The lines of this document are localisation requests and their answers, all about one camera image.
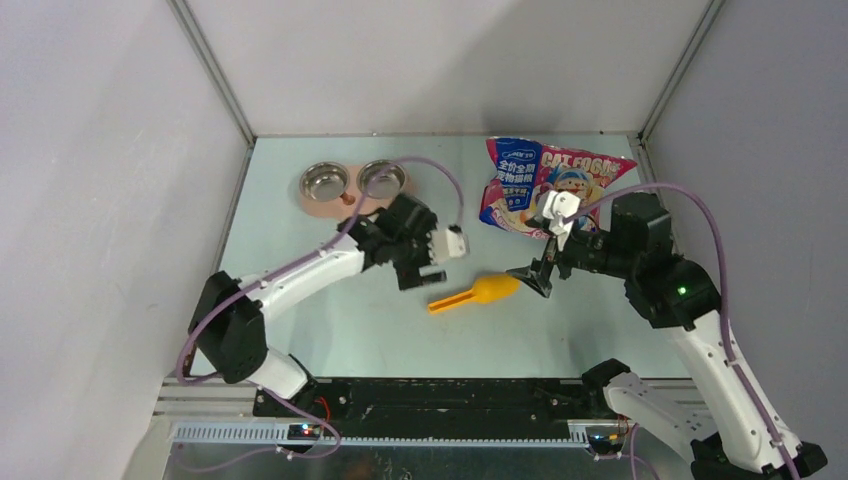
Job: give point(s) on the white cable duct strip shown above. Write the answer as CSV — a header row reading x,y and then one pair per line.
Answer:
x,y
294,434

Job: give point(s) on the right aluminium frame post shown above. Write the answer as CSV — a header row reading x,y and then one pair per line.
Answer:
x,y
681,66

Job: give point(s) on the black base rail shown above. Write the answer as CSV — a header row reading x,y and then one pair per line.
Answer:
x,y
463,408

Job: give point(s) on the yellow plastic scoop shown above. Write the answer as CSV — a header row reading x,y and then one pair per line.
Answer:
x,y
484,290

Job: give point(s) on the aluminium frame post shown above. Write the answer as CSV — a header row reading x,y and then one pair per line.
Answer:
x,y
681,66
197,39

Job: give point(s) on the colourful cat food bag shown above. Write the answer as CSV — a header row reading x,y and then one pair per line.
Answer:
x,y
527,169

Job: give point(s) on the left aluminium frame post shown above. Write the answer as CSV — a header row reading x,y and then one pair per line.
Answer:
x,y
197,39

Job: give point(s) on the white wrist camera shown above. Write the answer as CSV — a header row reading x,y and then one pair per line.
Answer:
x,y
447,244
556,213

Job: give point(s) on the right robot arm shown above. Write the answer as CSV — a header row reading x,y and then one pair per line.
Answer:
x,y
741,436

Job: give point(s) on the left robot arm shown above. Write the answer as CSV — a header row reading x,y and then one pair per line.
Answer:
x,y
230,321

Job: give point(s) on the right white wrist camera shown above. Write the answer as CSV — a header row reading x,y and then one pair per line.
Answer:
x,y
556,213

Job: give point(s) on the pink double pet bowl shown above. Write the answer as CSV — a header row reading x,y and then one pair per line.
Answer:
x,y
331,190

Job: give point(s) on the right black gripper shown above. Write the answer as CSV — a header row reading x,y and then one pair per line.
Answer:
x,y
536,275

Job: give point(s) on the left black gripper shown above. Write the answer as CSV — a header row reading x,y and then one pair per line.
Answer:
x,y
408,274

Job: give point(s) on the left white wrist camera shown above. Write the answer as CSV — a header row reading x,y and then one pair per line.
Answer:
x,y
447,244

